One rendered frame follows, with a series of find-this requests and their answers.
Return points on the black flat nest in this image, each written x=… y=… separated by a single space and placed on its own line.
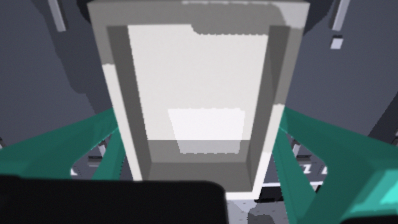
x=274 y=194

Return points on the grey perforated base plate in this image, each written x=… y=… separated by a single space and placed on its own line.
x=249 y=212

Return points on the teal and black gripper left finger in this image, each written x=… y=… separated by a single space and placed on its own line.
x=52 y=154

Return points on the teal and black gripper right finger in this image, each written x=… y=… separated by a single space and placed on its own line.
x=362 y=172

